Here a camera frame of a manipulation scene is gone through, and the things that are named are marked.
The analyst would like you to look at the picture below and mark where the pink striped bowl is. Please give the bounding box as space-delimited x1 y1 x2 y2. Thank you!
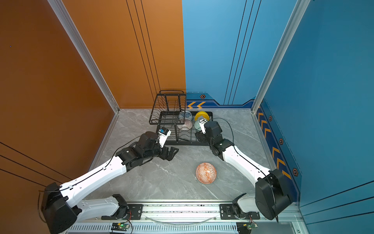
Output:
177 119 193 131

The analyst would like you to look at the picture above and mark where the yellow bowl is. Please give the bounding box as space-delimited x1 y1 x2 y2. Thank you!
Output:
194 111 210 121

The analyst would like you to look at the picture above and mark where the blue white floral bowl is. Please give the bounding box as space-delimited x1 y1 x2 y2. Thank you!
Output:
178 111 193 121

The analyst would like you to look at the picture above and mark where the orange patterned bowl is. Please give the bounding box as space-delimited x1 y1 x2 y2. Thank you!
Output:
196 162 217 184

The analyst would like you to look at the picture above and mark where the light green bowl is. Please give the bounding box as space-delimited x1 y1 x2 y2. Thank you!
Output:
194 121 201 131

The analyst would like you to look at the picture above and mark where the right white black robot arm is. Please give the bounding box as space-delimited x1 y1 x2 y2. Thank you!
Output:
195 120 294 220

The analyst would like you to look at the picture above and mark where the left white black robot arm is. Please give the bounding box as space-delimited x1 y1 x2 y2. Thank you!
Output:
41 127 179 234

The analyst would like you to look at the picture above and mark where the left green circuit board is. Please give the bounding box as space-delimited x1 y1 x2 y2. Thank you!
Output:
111 222 132 234

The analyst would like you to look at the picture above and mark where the green circuit board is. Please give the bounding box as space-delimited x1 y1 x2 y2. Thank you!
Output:
236 222 258 234
111 222 132 234

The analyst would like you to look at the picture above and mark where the right green circuit board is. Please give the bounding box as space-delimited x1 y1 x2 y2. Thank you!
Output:
236 222 258 234

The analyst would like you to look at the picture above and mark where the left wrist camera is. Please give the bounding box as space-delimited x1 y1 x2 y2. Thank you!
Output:
158 127 171 148

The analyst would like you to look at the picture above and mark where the black wire dish rack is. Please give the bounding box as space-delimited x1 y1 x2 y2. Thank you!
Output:
149 90 208 146

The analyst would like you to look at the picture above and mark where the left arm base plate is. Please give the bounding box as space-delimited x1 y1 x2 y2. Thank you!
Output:
101 204 143 221

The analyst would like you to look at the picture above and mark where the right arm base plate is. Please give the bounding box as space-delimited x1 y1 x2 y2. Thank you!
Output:
219 203 260 220

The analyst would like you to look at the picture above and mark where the aluminium front rail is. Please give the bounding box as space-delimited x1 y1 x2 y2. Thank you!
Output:
52 201 310 234

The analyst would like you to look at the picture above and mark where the left aluminium corner post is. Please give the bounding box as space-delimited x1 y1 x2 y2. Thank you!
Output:
47 0 120 114

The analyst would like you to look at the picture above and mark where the aluminium corner post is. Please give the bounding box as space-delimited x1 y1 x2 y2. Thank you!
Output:
47 0 120 114
251 0 311 114

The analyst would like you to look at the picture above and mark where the right aluminium corner post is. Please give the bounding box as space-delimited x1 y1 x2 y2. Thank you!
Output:
251 0 311 114

